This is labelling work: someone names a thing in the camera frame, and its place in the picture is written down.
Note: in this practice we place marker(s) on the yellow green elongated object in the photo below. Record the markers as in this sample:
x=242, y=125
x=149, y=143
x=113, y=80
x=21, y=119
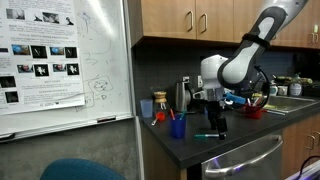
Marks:
x=296, y=80

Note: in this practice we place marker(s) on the small dark blue cup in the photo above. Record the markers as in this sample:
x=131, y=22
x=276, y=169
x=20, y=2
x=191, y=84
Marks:
x=205, y=111

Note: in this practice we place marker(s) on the wooden lower cabinet door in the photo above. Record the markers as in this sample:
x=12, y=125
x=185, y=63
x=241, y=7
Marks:
x=295, y=150

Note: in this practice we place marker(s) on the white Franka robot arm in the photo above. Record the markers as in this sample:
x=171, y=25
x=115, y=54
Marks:
x=240, y=63

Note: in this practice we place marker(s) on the teal sharpie marker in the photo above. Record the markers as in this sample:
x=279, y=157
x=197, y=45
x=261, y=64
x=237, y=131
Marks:
x=206, y=135

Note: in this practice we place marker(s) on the blue chair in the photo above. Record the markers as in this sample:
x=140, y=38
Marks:
x=80, y=170

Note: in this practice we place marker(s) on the orange marker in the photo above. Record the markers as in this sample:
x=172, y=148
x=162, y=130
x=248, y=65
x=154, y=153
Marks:
x=172, y=114

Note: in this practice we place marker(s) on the black whiteboard marker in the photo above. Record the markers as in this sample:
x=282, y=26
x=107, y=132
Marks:
x=6, y=136

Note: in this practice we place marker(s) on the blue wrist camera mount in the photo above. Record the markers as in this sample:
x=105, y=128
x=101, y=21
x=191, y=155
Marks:
x=235, y=98

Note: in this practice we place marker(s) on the whiteboard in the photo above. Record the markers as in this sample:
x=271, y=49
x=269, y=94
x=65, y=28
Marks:
x=103, y=66

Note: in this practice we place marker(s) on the stainless steel sink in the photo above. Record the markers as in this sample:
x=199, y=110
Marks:
x=293, y=101

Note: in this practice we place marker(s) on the red plastic cup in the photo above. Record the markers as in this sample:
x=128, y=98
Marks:
x=253, y=112

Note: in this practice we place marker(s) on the white soap bottle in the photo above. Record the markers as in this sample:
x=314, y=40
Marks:
x=273, y=89

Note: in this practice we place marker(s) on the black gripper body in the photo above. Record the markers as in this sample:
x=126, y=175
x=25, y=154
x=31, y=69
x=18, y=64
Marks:
x=215, y=107

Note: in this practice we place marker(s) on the stainless steel dishwasher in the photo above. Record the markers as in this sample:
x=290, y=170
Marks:
x=246, y=160

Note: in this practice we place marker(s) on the translucent pale blue cup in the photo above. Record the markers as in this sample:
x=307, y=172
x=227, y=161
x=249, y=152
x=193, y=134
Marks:
x=146, y=108

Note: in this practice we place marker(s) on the red measuring scoop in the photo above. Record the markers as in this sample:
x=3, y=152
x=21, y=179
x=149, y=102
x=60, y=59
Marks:
x=159, y=116

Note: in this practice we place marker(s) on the yellow green scrub pad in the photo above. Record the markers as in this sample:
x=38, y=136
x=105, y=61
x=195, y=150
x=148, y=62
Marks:
x=270, y=106

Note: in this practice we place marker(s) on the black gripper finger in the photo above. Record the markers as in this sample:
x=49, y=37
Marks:
x=213, y=121
x=222, y=128

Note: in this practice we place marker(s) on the wide wooden cabinet door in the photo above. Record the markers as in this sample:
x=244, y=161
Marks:
x=243, y=16

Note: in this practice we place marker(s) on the round grey soap dispenser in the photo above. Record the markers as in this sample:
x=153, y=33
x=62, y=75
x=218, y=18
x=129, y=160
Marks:
x=295, y=87

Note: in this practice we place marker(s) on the white marker red cap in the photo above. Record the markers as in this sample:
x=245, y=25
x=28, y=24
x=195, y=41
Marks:
x=276, y=112
x=256, y=101

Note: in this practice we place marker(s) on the blue plastic cup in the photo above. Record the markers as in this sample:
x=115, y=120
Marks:
x=178, y=128

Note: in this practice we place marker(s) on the small white cup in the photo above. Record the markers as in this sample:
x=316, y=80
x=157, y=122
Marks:
x=282, y=90

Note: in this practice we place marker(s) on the wooden upper cabinet door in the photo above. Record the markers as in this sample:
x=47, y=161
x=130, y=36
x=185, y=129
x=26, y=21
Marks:
x=166, y=18
x=215, y=20
x=293, y=36

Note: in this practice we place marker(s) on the dark red whiteboard eraser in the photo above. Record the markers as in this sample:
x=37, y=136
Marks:
x=106, y=118

